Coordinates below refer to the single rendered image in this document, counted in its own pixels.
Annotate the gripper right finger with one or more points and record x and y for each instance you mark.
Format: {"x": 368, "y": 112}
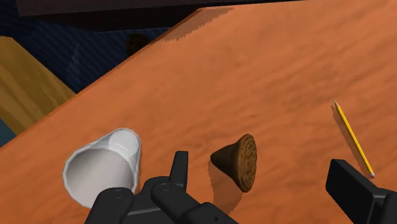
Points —
{"x": 356, "y": 189}

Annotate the yellow-brown wooden furniture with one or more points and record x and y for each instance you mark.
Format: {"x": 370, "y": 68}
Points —
{"x": 24, "y": 83}

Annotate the white paper cup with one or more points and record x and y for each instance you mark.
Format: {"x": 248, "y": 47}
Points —
{"x": 102, "y": 167}

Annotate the brown cone-shaped object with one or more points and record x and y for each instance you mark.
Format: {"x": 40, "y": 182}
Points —
{"x": 238, "y": 163}

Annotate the yellow pencil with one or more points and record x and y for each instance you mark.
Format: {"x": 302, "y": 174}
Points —
{"x": 353, "y": 139}

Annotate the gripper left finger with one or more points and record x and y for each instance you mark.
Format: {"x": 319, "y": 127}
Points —
{"x": 173, "y": 198}

